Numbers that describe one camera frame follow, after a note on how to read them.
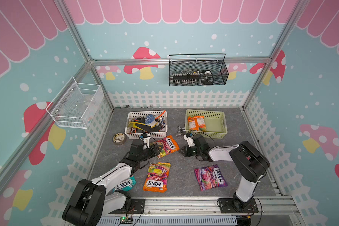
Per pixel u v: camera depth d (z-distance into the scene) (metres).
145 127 0.97
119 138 1.00
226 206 0.74
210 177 0.81
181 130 1.04
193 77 0.90
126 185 0.80
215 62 0.90
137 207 0.74
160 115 1.09
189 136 0.87
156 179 0.81
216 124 1.08
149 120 1.01
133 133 1.02
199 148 0.76
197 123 1.06
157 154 0.78
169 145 0.96
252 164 0.49
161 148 0.85
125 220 0.73
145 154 0.73
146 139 0.79
